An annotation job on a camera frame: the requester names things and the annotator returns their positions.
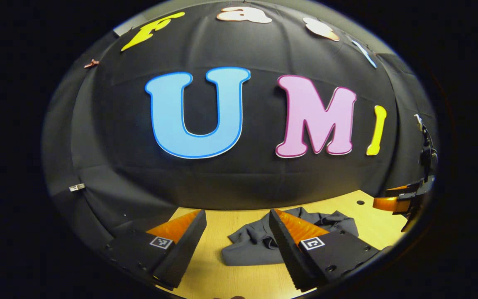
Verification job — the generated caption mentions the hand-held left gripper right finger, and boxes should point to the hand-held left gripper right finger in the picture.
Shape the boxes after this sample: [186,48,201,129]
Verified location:
[269,209,383,292]

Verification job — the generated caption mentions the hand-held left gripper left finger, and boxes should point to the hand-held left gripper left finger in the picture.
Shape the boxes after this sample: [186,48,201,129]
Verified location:
[105,209,207,290]

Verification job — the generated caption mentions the grey collared shirt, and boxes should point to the grey collared shirt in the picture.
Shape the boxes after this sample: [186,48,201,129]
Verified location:
[221,206,360,266]

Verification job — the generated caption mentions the black backdrop cloth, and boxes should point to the black backdrop cloth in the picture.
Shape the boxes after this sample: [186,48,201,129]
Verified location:
[42,0,437,250]

